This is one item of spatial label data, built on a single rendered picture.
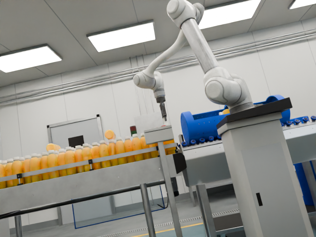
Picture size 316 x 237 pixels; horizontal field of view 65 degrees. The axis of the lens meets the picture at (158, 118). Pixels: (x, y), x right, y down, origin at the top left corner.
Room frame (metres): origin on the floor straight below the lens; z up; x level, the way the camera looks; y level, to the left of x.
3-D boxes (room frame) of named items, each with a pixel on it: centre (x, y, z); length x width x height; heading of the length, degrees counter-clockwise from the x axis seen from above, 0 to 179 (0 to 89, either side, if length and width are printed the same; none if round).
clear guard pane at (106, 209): (2.31, 0.50, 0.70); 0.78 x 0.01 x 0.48; 96
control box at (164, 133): (1.79, 0.02, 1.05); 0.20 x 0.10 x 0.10; 96
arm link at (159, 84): (1.92, -0.04, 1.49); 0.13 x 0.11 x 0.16; 139
